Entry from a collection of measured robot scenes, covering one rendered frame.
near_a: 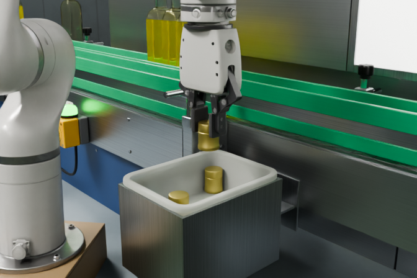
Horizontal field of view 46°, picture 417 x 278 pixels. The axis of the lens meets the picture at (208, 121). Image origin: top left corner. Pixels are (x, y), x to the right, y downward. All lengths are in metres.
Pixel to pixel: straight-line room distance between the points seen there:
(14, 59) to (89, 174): 0.63
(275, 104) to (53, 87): 0.41
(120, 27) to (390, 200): 1.12
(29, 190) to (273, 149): 0.44
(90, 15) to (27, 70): 2.90
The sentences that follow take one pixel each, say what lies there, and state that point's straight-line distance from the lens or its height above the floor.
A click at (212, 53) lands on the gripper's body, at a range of 0.73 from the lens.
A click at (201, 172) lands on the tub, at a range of 0.93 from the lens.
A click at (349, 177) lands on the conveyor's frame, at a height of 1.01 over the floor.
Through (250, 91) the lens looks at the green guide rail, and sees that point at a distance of 0.97.
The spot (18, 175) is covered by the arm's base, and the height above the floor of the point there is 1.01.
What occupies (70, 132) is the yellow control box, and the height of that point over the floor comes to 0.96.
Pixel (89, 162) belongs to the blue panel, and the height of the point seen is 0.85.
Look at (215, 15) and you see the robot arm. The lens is 0.73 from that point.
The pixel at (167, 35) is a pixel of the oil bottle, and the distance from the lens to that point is 1.17.
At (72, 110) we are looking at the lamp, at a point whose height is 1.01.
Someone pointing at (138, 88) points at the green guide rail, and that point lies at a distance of 1.10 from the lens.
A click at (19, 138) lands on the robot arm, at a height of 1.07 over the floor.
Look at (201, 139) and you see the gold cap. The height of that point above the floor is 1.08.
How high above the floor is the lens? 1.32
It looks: 16 degrees down
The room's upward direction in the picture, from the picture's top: straight up
